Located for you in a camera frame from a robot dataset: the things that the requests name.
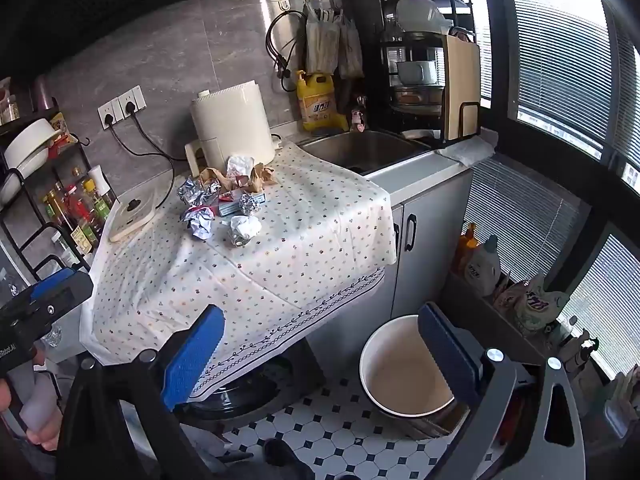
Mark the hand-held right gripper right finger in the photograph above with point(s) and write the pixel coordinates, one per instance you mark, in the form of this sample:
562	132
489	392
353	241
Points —
447	355

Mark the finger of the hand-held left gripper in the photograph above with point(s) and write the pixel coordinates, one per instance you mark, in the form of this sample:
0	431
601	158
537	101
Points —
60	285

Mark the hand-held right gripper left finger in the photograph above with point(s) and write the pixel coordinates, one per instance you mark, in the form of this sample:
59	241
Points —
192	357

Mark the white bucket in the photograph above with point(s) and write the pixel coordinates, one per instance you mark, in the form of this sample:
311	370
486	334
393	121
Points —
405	365

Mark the white paper ball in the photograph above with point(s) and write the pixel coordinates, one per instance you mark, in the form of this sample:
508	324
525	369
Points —
245	230

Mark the small cardboard box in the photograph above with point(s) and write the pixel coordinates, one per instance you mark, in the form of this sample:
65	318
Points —
237	205

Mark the large foil ball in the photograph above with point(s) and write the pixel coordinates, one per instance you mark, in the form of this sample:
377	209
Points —
192	191

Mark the small foil ball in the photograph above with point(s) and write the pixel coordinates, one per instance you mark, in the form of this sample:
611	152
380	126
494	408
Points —
251	205

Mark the person's left forearm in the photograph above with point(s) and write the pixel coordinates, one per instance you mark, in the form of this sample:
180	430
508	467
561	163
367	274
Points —
20	462

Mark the person's left hand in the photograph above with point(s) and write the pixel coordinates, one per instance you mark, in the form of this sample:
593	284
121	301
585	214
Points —
45	441

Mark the front-load washing machine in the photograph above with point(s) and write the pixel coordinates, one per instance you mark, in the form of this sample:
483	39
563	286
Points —
260	385

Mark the white laundry detergent bottle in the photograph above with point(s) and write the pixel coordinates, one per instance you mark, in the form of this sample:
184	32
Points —
482	267

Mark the cream flat appliance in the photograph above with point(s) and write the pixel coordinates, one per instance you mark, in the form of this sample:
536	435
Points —
132	217

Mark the detergent refill pouch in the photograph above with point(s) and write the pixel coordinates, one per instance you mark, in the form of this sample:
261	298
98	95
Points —
537	307

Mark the orange bottle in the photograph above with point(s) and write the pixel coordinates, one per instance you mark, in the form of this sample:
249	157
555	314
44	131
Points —
465	250

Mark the grey cabinet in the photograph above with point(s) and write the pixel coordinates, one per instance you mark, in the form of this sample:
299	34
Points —
435	220

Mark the floral tablecloth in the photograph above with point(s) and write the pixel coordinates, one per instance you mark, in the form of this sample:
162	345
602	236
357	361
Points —
280	240

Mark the red yellow snack packet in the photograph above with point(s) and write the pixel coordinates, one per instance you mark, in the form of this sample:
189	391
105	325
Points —
61	132

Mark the white printed paper bag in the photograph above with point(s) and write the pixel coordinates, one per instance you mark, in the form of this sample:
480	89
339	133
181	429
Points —
241	166

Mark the white counter cloth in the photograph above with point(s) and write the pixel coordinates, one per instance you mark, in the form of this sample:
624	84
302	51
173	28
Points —
470	147

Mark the steel sink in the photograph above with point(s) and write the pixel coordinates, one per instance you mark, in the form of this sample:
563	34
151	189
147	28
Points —
360	147

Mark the cream air fryer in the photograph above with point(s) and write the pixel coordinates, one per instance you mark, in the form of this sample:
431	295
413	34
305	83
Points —
230	120

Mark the black dish rack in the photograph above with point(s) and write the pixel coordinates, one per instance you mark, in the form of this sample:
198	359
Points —
390	110

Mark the small pink bottle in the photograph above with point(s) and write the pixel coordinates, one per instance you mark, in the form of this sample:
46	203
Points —
358	117

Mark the beige cutting board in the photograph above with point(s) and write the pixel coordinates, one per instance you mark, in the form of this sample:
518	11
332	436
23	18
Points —
460	85

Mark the yellow dish soap bottle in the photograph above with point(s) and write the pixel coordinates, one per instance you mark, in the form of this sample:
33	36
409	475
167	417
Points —
317	105

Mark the black range hood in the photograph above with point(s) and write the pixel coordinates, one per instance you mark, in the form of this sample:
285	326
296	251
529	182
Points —
100	5

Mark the small white bowl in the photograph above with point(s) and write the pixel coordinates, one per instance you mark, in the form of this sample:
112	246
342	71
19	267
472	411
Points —
417	72

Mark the white window blinds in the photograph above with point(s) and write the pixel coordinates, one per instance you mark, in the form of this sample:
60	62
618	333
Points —
550	50

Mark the large white bowl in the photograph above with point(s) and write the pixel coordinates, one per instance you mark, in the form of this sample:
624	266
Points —
417	15

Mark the white wall socket panel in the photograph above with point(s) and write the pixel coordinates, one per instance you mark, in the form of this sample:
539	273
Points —
137	96

